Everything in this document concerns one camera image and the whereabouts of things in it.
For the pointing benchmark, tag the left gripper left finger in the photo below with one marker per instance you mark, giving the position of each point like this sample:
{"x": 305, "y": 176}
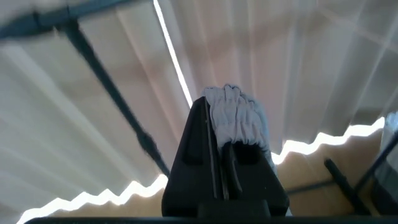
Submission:
{"x": 192, "y": 168}

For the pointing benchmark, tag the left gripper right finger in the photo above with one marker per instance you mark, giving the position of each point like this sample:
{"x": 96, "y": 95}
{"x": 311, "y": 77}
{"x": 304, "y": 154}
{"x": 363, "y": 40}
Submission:
{"x": 258, "y": 180}

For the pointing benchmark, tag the pale grey shorts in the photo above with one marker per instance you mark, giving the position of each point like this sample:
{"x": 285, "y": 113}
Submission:
{"x": 236, "y": 118}

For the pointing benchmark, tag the black clothes rack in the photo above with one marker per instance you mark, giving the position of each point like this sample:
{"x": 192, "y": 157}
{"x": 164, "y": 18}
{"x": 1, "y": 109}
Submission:
{"x": 93, "y": 62}

